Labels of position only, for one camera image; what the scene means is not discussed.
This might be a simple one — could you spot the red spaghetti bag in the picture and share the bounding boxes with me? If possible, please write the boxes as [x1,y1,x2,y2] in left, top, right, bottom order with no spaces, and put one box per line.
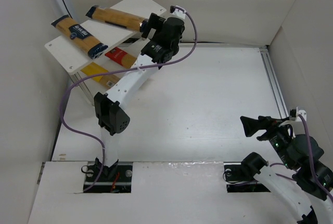
[105,47,137,69]

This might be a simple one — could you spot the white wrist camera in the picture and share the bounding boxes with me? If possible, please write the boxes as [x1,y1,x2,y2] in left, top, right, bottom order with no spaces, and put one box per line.
[170,6,186,20]
[279,107,307,127]

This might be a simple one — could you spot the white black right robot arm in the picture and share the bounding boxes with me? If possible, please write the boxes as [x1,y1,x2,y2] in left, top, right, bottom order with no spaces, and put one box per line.
[240,113,332,223]

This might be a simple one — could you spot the white two-tier shelf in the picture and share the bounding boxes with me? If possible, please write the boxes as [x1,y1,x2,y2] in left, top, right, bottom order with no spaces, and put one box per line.
[44,0,167,105]

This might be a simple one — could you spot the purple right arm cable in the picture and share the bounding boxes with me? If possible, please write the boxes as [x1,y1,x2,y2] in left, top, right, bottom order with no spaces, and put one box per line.
[298,114,333,201]

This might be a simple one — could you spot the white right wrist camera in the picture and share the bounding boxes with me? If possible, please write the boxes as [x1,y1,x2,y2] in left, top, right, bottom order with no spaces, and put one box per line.
[279,107,307,127]

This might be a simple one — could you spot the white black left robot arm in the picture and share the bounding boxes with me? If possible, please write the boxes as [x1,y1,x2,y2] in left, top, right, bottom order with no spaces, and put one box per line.
[94,17,185,177]

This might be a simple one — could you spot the clear navy-end spaghetti bag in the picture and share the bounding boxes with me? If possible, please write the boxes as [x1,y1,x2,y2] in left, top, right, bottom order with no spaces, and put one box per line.
[86,5,148,32]

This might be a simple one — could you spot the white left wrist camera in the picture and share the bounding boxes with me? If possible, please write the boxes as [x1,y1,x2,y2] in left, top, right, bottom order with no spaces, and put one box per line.
[170,6,186,20]

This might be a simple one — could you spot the aluminium frame rail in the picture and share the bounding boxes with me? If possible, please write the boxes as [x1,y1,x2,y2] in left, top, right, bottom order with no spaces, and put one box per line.
[259,47,288,118]

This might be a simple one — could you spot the yellow spaghetti bag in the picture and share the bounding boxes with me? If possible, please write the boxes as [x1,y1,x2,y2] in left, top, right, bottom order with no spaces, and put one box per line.
[81,63,120,88]

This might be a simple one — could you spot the navy label spaghetti bag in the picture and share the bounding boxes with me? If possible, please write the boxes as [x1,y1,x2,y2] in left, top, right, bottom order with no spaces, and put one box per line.
[51,15,108,59]

